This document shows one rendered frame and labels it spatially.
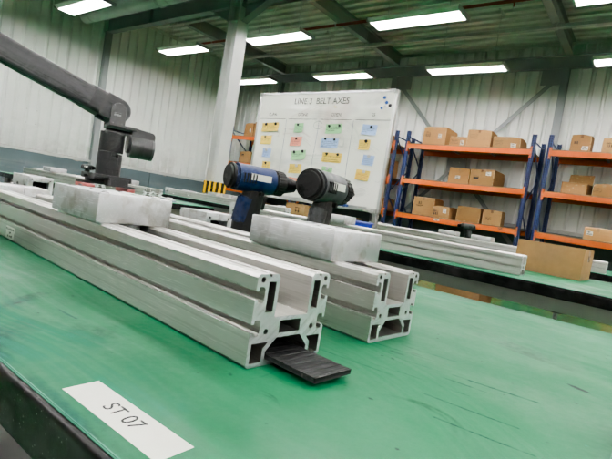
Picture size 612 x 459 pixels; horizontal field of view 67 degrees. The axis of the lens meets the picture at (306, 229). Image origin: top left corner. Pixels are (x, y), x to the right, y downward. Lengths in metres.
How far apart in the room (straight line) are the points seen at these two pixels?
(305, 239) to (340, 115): 3.50
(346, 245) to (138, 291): 0.26
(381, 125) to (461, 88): 8.48
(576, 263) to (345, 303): 1.98
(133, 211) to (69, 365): 0.32
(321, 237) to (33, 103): 12.52
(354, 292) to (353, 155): 3.39
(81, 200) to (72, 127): 12.63
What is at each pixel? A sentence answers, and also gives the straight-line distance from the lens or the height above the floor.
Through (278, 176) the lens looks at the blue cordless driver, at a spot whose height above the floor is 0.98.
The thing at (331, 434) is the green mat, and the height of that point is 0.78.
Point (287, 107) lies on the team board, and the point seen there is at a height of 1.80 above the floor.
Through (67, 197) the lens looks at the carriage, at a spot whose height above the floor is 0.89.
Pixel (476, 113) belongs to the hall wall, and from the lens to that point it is 11.95.
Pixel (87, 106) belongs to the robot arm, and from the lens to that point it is 1.22.
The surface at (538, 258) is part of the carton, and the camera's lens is 2.53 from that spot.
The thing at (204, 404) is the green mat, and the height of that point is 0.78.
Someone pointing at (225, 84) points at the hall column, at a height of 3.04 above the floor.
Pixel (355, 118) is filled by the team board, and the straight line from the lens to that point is 4.00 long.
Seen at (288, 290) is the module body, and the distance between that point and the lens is 0.48.
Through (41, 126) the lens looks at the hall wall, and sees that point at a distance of 13.05.
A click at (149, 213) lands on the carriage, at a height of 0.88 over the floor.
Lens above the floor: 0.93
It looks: 3 degrees down
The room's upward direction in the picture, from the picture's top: 9 degrees clockwise
